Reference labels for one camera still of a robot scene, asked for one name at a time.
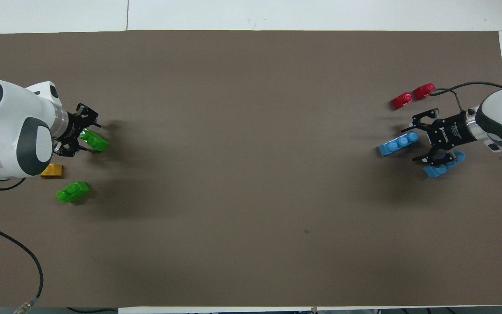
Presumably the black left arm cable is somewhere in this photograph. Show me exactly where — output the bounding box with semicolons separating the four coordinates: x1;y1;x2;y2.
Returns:
0;220;44;314

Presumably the green two-stud toy brick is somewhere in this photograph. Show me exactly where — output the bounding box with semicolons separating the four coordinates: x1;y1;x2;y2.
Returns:
56;181;89;203
79;129;109;153

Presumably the blue three-stud toy brick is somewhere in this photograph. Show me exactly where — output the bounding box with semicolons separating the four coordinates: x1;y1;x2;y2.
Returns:
377;131;419;157
423;150;466;178

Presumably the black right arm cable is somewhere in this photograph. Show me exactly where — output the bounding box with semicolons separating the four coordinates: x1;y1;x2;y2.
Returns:
430;82;502;115

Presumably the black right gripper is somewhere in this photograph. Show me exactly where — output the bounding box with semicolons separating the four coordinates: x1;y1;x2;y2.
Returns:
401;108;478;167

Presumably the brown table mat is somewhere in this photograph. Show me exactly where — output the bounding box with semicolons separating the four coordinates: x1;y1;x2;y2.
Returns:
0;30;502;308

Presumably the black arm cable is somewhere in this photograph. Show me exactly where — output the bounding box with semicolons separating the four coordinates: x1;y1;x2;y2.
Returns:
430;82;502;115
0;220;44;314

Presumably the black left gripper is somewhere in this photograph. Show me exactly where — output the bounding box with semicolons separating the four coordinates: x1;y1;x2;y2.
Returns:
54;103;103;158

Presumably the red single-stud toy brick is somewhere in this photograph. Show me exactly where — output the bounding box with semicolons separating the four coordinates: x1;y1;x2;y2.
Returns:
413;83;436;100
391;92;413;110

